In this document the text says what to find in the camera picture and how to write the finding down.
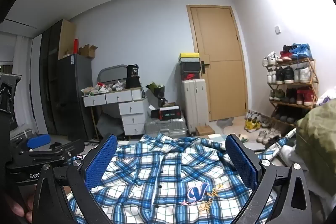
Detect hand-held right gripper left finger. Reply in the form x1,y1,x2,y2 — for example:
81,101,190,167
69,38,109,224
32,134,118,224

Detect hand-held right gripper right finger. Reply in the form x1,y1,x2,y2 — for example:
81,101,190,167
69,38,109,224
225,134,313,224

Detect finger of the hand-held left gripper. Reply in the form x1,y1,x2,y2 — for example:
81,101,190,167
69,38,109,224
50,139,85,161
26,134,66,159

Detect blue plaid shirt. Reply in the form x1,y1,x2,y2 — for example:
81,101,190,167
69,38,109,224
67,133,297,224

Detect person's left hand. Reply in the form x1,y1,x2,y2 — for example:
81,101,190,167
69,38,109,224
4,185,36,220

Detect beige floor mat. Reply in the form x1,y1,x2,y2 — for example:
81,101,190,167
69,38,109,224
210,116,263,143

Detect dark grey cloth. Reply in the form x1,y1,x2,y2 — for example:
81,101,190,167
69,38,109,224
97,112,124,139

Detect cluster of loose shoes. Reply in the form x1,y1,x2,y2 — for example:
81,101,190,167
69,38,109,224
244,110,282,146

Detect small wooden box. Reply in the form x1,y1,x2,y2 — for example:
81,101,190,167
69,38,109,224
196,125,215,136

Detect white dresser with drawers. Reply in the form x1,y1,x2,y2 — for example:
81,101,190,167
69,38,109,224
83,88,150,136

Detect pile of dresser clutter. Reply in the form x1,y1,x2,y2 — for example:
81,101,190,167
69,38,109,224
81,80,126,96

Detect silver ribbed suitcase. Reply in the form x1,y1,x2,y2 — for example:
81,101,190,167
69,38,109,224
144,117,188,139

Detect dark wardrobe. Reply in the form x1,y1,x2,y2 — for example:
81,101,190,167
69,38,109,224
39,19,76,135

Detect white upright suitcase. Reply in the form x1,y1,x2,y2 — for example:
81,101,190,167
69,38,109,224
181,79,210,134

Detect white curtain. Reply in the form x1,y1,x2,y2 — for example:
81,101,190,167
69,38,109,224
13,35,36,134

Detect wooden shoe rack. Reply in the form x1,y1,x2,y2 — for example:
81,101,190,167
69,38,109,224
264,57,319,127

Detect olive green cloth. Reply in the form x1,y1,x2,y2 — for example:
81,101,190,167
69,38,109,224
294,98,336,188

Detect black and red shoe box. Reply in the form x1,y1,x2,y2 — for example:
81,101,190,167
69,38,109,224
157,106,182,121

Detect light wooden door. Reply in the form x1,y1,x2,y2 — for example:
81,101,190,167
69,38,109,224
186,4,248,122

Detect black bag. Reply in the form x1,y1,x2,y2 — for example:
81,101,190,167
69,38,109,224
125,76,142,89

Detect green wrapped bouquet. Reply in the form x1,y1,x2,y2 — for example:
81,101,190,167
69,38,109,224
145,82,166,98

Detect black printed box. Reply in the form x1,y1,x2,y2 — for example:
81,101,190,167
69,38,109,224
126,64,139,77

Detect open cardboard box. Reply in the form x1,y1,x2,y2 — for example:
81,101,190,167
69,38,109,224
79,44,99,59

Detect purple cloth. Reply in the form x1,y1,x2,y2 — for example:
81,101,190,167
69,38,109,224
316,90,336,106

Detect yellow lid shoe box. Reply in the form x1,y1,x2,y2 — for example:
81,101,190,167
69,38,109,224
178,53,201,63

